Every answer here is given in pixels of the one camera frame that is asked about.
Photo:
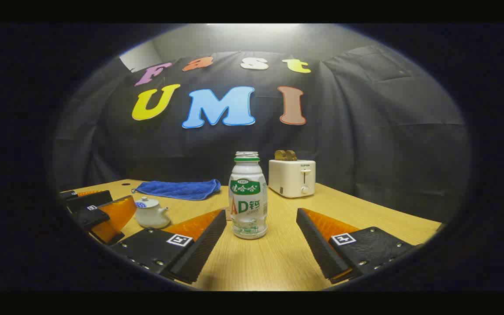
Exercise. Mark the blue towel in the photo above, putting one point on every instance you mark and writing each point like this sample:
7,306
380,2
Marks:
177,189

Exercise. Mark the white water bottle green label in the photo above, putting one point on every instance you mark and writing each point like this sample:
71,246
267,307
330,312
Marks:
248,205

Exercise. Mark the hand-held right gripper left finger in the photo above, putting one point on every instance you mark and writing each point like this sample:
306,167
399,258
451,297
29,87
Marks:
204,245

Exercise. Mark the brown toast slice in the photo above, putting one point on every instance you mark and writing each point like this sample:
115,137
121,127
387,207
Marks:
280,155
291,155

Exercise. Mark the white toaster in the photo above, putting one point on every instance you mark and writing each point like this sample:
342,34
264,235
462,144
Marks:
291,178

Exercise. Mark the white ceramic teacup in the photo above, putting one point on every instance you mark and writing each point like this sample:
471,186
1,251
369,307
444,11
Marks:
151,218

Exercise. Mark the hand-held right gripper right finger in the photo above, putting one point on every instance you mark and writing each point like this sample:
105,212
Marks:
317,245

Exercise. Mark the black backdrop cloth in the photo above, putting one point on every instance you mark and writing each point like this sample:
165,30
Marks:
344,144

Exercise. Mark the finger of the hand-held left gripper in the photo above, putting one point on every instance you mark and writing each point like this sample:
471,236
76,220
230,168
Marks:
90,199
118,214

